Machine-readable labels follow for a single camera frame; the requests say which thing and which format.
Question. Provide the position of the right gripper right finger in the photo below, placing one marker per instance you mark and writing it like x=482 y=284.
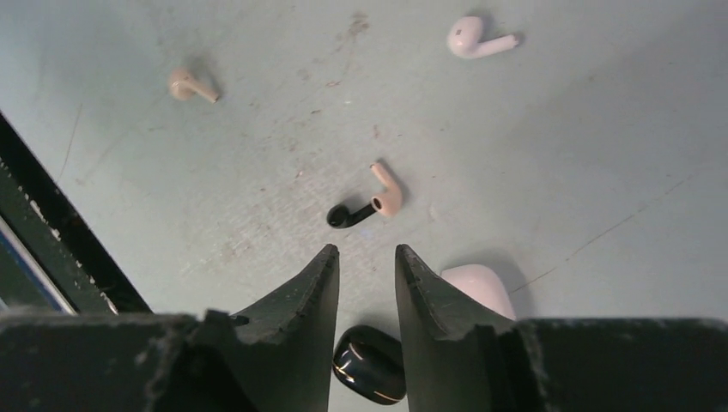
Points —
x=458 y=355

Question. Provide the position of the black earbud centre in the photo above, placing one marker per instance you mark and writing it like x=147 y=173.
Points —
x=340 y=217

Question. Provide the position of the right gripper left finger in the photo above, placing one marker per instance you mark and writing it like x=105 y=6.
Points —
x=279 y=349

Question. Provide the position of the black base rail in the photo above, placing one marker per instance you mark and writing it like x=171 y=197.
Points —
x=51 y=261

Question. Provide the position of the beige earbud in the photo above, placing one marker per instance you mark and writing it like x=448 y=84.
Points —
x=182 y=85
x=388 y=202

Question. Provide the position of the white earbud charging case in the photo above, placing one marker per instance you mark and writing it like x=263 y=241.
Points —
x=482 y=285

